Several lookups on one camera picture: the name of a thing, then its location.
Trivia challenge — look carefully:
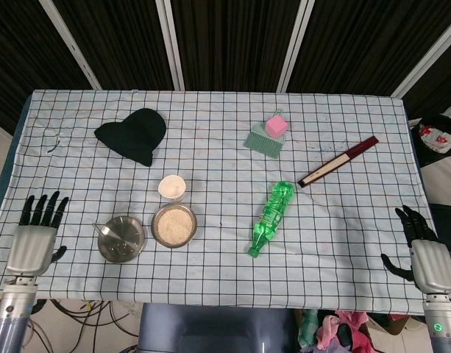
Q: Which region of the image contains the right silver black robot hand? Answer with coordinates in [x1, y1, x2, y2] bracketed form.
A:
[380, 204, 451, 293]

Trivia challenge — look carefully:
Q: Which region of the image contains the pink cube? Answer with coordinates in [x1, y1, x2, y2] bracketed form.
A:
[264, 115, 289, 140]

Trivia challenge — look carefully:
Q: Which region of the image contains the colourful clothes pile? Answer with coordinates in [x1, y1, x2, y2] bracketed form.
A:
[297, 308, 375, 353]

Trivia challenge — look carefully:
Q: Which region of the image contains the white paper cup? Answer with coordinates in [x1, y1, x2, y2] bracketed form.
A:
[157, 174, 187, 204]

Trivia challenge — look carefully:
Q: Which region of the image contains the empty steel plate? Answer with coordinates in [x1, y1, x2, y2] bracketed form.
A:
[97, 215, 146, 265]

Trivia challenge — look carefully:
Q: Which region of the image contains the black knit beanie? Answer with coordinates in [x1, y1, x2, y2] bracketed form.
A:
[93, 107, 168, 168]

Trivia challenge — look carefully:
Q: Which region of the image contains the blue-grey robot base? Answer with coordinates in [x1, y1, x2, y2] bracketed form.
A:
[137, 302, 298, 353]

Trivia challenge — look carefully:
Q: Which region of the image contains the dark red folded fan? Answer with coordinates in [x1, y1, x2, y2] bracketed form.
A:
[296, 135, 380, 189]

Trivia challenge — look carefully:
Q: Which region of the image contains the black chair seat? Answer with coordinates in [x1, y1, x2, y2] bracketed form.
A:
[429, 202, 451, 258]

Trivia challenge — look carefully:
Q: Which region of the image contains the black bag with red print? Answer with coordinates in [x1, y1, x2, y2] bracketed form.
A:
[408, 113, 451, 168]

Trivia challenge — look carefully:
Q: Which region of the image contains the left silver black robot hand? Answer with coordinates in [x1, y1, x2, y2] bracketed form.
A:
[4, 190, 70, 277]

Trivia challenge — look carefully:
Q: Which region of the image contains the white partition frame post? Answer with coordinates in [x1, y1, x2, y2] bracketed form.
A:
[37, 0, 103, 90]
[390, 14, 451, 100]
[275, 0, 316, 93]
[154, 0, 186, 92]

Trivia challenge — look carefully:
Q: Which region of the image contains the brown cardboard box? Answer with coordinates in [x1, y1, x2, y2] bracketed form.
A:
[368, 312, 412, 337]

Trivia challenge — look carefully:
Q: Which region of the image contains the blue checkered tablecloth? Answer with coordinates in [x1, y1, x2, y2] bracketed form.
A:
[0, 89, 447, 316]

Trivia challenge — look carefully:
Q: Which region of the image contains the steel bowl holding rice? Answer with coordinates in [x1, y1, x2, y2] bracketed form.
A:
[150, 204, 199, 250]

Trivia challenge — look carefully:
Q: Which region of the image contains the green plastic bottle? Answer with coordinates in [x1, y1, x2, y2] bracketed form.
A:
[246, 179, 297, 259]

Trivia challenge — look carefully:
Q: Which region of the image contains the small metal spoon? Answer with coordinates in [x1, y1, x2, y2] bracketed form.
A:
[91, 222, 132, 252]

